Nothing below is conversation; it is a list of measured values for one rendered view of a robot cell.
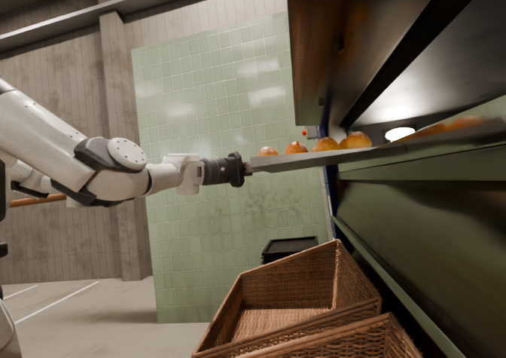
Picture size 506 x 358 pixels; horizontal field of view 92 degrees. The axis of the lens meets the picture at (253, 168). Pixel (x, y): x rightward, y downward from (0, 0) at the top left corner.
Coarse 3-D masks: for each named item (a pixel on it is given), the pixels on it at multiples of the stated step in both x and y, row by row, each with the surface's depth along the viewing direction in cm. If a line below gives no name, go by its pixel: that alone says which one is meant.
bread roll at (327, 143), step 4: (328, 136) 64; (320, 140) 64; (324, 140) 62; (328, 140) 62; (332, 140) 62; (316, 144) 65; (320, 144) 63; (324, 144) 62; (328, 144) 61; (332, 144) 61; (336, 144) 62; (316, 148) 64; (320, 148) 62; (324, 148) 61; (328, 148) 61; (332, 148) 61; (336, 148) 61
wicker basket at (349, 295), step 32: (288, 256) 111; (320, 256) 109; (352, 256) 84; (256, 288) 113; (288, 288) 111; (320, 288) 108; (352, 288) 75; (224, 320) 86; (256, 320) 99; (288, 320) 96; (320, 320) 57; (352, 320) 56; (224, 352) 60
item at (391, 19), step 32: (288, 0) 35; (320, 0) 35; (352, 0) 35; (384, 0) 35; (416, 0) 34; (320, 32) 43; (352, 32) 42; (384, 32) 42; (320, 64) 54; (352, 64) 54; (320, 96) 75; (352, 96) 75
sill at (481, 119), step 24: (504, 96) 19; (456, 120) 25; (480, 120) 22; (504, 120) 20; (384, 144) 47; (408, 144) 37; (432, 144) 30; (456, 144) 26; (480, 144) 23; (504, 144) 20; (336, 168) 109; (360, 168) 68
